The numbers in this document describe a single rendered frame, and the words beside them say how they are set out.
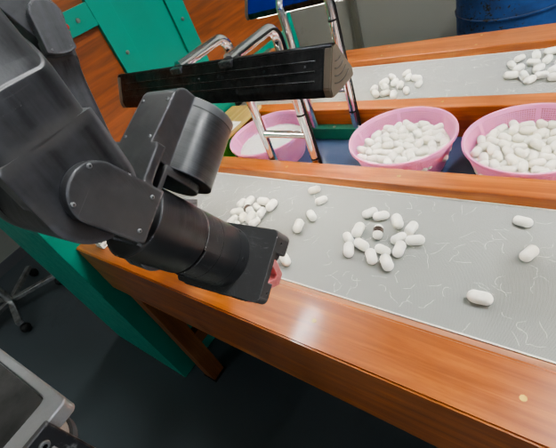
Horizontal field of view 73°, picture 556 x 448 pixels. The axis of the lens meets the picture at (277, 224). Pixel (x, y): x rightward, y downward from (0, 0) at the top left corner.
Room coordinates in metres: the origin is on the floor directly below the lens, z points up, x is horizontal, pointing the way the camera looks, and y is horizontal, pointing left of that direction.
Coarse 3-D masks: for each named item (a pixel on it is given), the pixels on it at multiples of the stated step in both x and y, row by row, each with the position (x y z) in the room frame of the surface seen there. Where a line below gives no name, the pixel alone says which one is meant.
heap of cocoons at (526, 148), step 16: (496, 128) 0.69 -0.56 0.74; (512, 128) 0.66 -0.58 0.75; (528, 128) 0.64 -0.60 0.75; (544, 128) 0.62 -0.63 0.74; (480, 144) 0.66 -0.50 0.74; (496, 144) 0.65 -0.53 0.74; (512, 144) 0.63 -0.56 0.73; (528, 144) 0.61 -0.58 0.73; (544, 144) 0.58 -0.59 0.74; (480, 160) 0.62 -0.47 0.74; (496, 160) 0.59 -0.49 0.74; (512, 160) 0.57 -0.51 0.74; (528, 160) 0.56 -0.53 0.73; (544, 160) 0.53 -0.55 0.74
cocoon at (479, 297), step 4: (468, 292) 0.33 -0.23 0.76; (472, 292) 0.32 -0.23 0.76; (476, 292) 0.32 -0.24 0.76; (480, 292) 0.31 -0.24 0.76; (484, 292) 0.31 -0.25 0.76; (488, 292) 0.31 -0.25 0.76; (468, 296) 0.32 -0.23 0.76; (472, 296) 0.32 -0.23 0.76; (476, 296) 0.31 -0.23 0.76; (480, 296) 0.31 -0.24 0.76; (484, 296) 0.31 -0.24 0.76; (488, 296) 0.30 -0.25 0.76; (492, 296) 0.30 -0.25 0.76; (472, 300) 0.31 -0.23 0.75; (476, 300) 0.31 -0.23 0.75; (480, 300) 0.31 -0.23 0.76; (484, 300) 0.30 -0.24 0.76; (488, 300) 0.30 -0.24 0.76; (492, 300) 0.30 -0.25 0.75; (480, 304) 0.31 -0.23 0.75; (484, 304) 0.30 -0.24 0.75; (488, 304) 0.30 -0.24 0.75
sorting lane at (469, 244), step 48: (240, 192) 0.91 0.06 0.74; (288, 192) 0.81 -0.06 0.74; (336, 192) 0.73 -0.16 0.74; (384, 192) 0.65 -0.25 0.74; (336, 240) 0.57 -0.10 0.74; (384, 240) 0.52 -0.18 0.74; (432, 240) 0.47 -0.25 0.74; (480, 240) 0.42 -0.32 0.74; (528, 240) 0.38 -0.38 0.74; (336, 288) 0.46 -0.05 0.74; (384, 288) 0.41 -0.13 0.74; (432, 288) 0.37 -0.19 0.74; (480, 288) 0.33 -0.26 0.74; (528, 288) 0.30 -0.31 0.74; (480, 336) 0.26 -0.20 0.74; (528, 336) 0.24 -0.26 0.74
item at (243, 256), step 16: (208, 224) 0.24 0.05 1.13; (224, 224) 0.26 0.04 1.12; (240, 224) 0.28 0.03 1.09; (208, 240) 0.23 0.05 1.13; (224, 240) 0.24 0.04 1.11; (240, 240) 0.26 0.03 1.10; (256, 240) 0.26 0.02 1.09; (272, 240) 0.25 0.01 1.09; (208, 256) 0.23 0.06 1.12; (224, 256) 0.24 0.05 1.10; (240, 256) 0.24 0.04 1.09; (256, 256) 0.25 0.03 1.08; (272, 256) 0.24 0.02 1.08; (192, 272) 0.23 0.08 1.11; (208, 272) 0.23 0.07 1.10; (224, 272) 0.23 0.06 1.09; (240, 272) 0.24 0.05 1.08; (256, 272) 0.23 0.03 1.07; (208, 288) 0.25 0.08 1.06; (224, 288) 0.24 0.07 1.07; (240, 288) 0.23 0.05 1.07; (256, 288) 0.22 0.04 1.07
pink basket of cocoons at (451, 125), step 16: (400, 112) 0.91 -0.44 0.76; (416, 112) 0.88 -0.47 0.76; (432, 112) 0.84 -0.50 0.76; (448, 112) 0.80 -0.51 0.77; (368, 128) 0.92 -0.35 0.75; (448, 128) 0.78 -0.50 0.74; (352, 144) 0.86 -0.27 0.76; (448, 144) 0.68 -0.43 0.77; (416, 160) 0.67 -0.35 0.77; (432, 160) 0.68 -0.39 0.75
